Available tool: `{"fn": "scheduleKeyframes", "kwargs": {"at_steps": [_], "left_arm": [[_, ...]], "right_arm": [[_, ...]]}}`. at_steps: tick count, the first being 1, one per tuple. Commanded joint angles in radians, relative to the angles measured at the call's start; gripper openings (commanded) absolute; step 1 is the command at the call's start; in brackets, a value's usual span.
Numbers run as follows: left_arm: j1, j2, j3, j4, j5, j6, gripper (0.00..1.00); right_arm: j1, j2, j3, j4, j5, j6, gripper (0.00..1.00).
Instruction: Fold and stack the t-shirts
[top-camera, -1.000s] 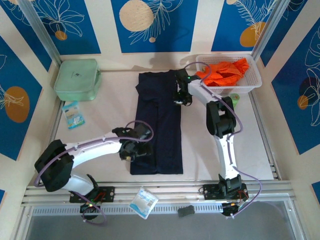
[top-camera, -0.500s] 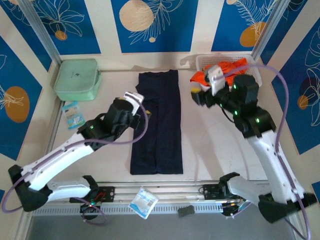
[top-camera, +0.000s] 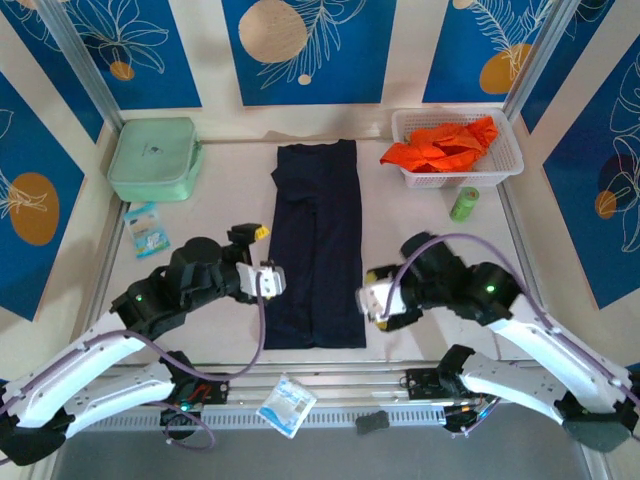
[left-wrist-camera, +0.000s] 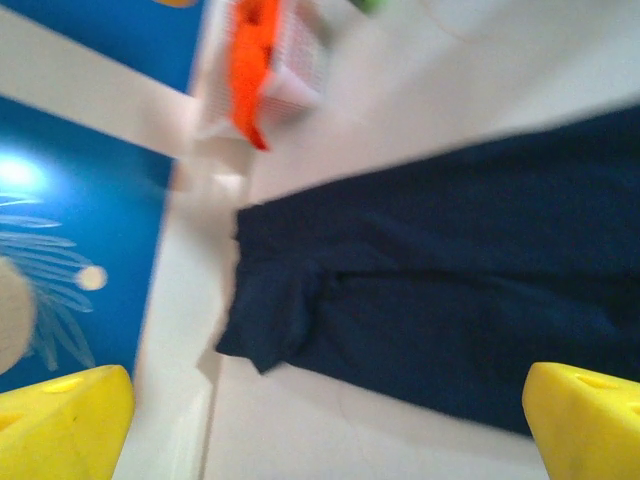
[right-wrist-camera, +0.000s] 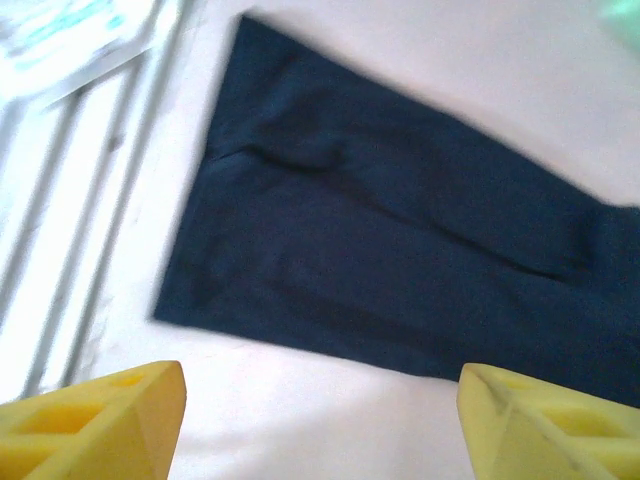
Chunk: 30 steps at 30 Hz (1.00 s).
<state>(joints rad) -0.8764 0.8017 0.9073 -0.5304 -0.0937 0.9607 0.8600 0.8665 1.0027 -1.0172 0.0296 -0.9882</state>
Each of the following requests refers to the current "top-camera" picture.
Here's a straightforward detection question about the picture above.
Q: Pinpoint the navy blue t-shirt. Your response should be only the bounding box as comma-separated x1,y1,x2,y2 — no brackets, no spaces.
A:
263,138,369,351

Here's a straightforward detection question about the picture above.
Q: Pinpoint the pale pink table mat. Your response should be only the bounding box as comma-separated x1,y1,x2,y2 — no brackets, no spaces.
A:
107,139,546,364

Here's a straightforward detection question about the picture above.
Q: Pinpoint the light blue wipes packet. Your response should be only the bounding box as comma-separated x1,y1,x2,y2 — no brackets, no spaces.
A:
123,201,171,260

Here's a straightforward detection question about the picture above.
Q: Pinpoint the green tape roll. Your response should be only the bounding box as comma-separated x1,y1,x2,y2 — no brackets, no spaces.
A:
448,186,481,224

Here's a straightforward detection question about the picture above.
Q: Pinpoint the small black clip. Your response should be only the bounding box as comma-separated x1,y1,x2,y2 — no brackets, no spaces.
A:
354,409,391,436

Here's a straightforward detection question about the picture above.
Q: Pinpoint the white blue plastic pouch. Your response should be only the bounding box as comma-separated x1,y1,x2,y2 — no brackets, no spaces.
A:
256,373,317,440

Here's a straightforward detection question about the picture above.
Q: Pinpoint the mint green storage case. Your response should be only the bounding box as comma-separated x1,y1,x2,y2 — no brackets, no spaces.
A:
106,117,205,204

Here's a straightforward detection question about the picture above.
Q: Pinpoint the black controller board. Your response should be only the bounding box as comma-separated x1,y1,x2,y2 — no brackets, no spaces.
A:
159,403,202,429
442,394,497,434

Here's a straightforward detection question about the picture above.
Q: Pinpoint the orange t-shirt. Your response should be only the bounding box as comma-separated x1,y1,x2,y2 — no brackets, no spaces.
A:
378,117,500,174

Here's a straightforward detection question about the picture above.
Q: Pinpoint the white plastic basket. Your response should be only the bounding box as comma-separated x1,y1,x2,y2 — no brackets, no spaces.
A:
391,107,526,191

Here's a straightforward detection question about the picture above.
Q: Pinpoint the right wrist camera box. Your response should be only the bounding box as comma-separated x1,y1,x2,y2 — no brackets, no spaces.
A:
355,278,404,321

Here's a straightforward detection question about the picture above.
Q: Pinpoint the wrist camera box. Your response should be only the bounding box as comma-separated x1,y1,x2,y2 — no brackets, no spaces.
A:
234,259,289,301
355,278,404,321

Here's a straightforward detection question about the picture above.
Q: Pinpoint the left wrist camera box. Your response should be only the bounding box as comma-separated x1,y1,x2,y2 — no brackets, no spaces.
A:
234,259,289,301

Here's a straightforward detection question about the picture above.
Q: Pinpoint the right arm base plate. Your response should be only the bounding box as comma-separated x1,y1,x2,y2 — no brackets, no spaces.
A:
405,367,496,401

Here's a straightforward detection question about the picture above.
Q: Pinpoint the aluminium rail frame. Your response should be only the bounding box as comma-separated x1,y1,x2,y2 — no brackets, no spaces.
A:
42,358,591,414

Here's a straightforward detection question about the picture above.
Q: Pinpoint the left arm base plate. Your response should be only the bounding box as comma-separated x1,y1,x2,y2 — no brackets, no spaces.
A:
169,372,231,406

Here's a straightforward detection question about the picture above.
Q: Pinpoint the slotted grey cable duct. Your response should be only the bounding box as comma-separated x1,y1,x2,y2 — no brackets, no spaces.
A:
62,402,576,432

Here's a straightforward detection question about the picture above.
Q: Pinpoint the aluminium corner post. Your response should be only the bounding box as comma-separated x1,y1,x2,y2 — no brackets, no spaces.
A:
37,0,126,132
502,0,576,119

